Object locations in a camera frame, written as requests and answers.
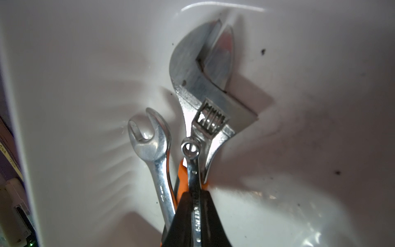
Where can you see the white plastic storage box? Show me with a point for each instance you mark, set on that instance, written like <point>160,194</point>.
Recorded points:
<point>317,169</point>

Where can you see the small silver ring wrench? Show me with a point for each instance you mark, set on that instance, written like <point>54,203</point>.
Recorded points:
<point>191,150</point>

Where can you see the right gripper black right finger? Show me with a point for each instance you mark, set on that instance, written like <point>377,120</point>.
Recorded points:
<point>213,234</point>

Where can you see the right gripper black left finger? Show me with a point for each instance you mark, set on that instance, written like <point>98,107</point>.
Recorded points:
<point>179,234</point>

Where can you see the silver wrench in box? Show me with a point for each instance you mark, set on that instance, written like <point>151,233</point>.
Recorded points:
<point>155,152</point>

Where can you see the adjustable wrench orange handle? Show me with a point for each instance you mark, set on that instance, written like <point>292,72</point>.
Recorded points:
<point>200,67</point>

